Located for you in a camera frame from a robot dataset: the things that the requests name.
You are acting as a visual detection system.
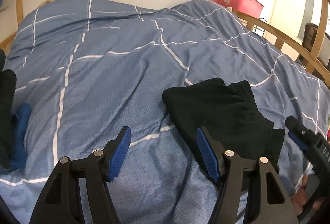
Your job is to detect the person's right hand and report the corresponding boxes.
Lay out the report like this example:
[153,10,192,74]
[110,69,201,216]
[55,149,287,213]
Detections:
[291,174,326,217]

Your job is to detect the stack of dark folded clothes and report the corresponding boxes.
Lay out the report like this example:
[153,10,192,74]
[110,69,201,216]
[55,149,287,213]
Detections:
[0,49,17,170]

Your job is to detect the blue plaid duvet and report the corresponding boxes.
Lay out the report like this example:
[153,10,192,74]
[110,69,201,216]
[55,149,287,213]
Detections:
[0,0,330,224]

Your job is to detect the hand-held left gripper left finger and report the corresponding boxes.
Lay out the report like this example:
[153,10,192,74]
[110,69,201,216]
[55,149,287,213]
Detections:
[29,126,132,224]

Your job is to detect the blue folded cloth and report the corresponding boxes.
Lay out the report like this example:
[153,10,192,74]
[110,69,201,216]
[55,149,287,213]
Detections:
[10,103,32,171]

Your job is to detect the black office chair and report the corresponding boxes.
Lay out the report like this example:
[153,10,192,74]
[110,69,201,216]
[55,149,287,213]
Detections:
[296,22,330,70]

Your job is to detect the black pants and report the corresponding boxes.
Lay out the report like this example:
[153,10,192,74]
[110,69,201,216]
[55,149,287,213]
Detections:
[161,78,286,191]

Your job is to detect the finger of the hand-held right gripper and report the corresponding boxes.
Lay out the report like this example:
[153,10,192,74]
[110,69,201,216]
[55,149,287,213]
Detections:
[286,116,310,151]

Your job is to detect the red storage bin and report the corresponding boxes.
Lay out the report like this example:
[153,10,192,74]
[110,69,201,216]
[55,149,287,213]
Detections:
[216,0,265,18]

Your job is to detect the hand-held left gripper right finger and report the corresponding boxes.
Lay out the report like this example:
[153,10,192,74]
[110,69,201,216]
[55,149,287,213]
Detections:
[196,127,299,224]

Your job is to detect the beige door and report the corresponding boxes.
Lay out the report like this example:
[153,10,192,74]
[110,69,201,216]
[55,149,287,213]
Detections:
[268,0,323,41]

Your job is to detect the black metal rack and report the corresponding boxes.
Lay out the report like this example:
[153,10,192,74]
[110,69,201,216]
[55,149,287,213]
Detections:
[253,17,267,34]

